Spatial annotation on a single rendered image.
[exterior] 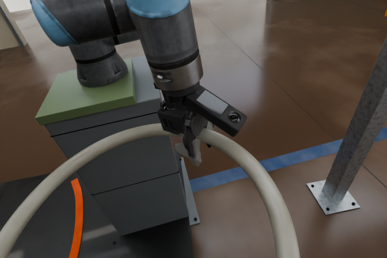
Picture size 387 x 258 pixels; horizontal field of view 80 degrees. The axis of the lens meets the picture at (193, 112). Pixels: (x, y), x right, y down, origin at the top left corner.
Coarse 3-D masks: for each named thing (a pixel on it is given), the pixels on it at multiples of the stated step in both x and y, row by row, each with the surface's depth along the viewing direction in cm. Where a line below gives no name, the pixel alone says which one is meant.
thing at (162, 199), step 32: (160, 96) 81; (64, 128) 78; (96, 128) 81; (128, 128) 85; (96, 160) 90; (128, 160) 94; (160, 160) 99; (96, 192) 101; (128, 192) 106; (160, 192) 112; (128, 224) 122; (160, 224) 129; (192, 224) 128
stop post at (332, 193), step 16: (384, 48) 80; (384, 64) 81; (368, 80) 89; (384, 80) 82; (368, 96) 90; (384, 96) 85; (368, 112) 91; (384, 112) 90; (352, 128) 102; (368, 128) 95; (352, 144) 103; (368, 144) 101; (336, 160) 117; (352, 160) 107; (336, 176) 119; (352, 176) 116; (320, 192) 135; (336, 192) 124; (336, 208) 126; (352, 208) 125
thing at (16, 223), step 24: (96, 144) 51; (120, 144) 52; (216, 144) 46; (72, 168) 48; (48, 192) 45; (264, 192) 36; (24, 216) 42; (288, 216) 33; (0, 240) 38; (288, 240) 30
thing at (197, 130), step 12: (168, 96) 44; (180, 96) 40; (168, 108) 46; (180, 108) 45; (168, 120) 47; (180, 120) 44; (192, 120) 43; (204, 120) 48; (180, 132) 48; (192, 132) 44
